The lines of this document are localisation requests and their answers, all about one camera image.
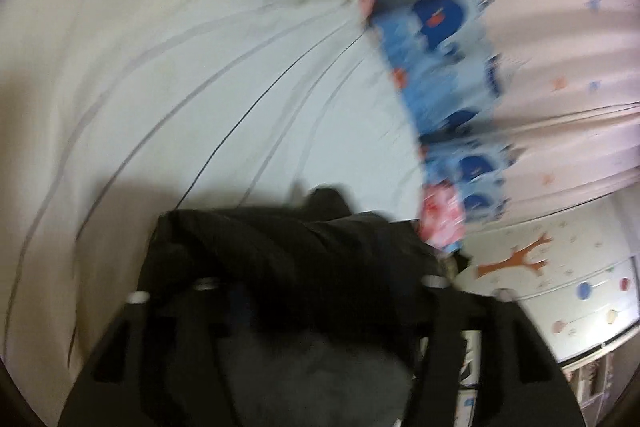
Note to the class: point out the black puffer jacket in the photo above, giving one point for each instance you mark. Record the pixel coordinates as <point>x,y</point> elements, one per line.
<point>300,257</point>

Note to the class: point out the white cabinet with tree decal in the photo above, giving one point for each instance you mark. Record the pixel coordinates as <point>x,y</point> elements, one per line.
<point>565,292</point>

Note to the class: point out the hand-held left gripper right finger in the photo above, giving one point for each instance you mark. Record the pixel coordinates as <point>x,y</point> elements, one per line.
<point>505,357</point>

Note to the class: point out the blue printed blanket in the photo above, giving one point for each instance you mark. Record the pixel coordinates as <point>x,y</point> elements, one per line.
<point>440,107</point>

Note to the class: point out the white bed sheet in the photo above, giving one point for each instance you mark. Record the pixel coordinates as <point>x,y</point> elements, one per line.
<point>200,82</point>

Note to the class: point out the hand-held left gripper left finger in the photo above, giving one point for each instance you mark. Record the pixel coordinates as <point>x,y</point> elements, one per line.
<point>165,347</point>

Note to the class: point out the pink printed curtain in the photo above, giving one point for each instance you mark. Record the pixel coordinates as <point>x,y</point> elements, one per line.
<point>550,57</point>

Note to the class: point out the open shelf with items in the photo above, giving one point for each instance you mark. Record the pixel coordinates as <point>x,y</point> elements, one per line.
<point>592,379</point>

